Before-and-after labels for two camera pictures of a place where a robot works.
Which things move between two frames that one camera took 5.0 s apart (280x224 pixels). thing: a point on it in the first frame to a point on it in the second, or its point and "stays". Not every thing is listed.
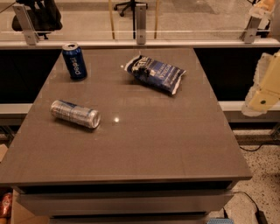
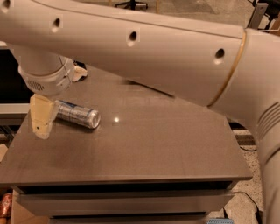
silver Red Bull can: [76, 114] stays
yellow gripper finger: [262, 9] to [79, 73]
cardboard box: [19, 214] stays
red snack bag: [6, 206] stays
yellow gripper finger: [264, 95] to [43, 112]
